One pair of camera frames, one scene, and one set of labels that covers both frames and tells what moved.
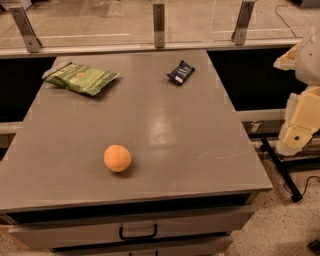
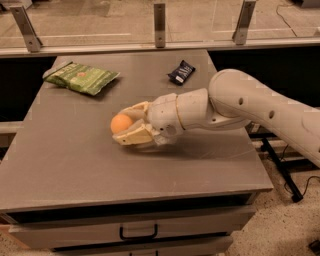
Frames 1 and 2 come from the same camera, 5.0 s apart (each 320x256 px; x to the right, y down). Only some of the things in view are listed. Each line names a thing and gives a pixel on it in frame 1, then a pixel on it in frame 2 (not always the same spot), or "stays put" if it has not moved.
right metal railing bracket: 239,34 stays put
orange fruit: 117,158 → 120,123
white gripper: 309,60 → 164,115
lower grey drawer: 206,247 stays put
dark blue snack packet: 181,74 stays put
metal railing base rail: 146,48 stays put
